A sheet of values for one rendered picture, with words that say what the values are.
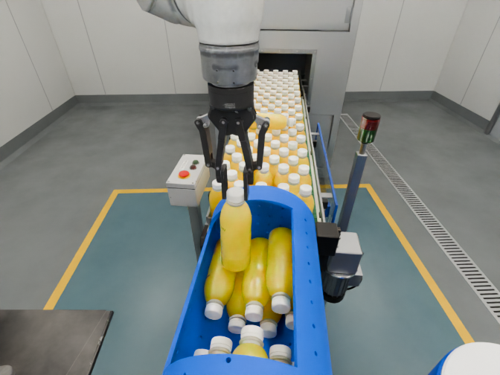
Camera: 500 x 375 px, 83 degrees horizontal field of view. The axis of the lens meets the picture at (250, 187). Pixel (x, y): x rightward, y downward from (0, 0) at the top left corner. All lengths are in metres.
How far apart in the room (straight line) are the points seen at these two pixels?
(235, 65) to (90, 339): 0.64
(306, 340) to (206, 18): 0.48
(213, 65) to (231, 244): 0.37
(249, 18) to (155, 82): 4.71
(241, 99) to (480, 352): 0.69
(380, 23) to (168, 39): 3.18
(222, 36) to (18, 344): 0.73
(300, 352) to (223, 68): 0.42
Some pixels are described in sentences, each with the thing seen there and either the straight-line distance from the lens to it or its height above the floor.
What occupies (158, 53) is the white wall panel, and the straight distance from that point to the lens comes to 4.98.
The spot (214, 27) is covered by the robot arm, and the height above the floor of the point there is 1.59.
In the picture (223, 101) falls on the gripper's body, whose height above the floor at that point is 1.49.
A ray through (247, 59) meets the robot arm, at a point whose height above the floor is 1.55.
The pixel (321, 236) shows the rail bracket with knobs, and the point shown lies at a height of 1.00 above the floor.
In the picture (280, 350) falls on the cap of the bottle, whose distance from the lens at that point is 0.57.
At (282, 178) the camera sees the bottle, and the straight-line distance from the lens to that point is 1.03.
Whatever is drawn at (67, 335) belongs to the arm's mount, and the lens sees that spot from 0.80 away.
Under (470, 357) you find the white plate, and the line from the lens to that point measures 0.79.
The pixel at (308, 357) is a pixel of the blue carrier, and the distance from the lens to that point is 0.49.
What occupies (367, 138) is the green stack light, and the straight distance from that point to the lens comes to 1.14.
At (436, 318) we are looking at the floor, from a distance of 2.19.
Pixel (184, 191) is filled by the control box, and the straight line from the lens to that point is 0.98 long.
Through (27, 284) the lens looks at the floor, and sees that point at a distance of 2.50.
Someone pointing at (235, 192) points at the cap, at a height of 1.29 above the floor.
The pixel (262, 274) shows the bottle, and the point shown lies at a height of 1.10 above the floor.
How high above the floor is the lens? 1.64
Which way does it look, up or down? 36 degrees down
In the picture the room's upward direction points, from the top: straight up
